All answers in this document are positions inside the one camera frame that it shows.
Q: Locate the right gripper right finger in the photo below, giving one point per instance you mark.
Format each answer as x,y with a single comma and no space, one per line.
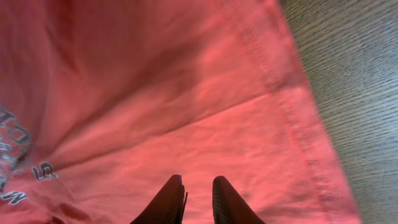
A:
228,206

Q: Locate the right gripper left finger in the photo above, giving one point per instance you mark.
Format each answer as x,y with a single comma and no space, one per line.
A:
168,206

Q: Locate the red soccer t-shirt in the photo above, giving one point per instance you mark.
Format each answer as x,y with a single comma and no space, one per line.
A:
103,101

